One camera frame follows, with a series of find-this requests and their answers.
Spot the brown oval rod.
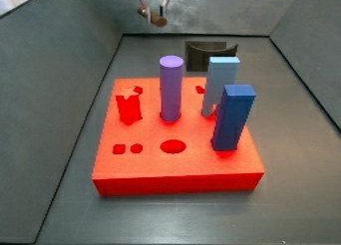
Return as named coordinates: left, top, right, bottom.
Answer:
left=138, top=8, right=168, bottom=27

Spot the black curved cradle fixture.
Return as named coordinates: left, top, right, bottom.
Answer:
left=184, top=41, right=238, bottom=72

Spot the red peg board block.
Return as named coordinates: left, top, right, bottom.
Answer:
left=92, top=77, right=265, bottom=196

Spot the purple round peg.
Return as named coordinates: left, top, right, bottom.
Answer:
left=160, top=56, right=183, bottom=122

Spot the light blue rectangular peg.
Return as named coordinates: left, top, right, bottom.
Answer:
left=200, top=57, right=239, bottom=117

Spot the red star peg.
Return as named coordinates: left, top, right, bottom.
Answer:
left=115, top=86, right=143, bottom=123

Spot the dark blue rectangular peg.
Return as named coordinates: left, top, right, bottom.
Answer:
left=211, top=85, right=255, bottom=151

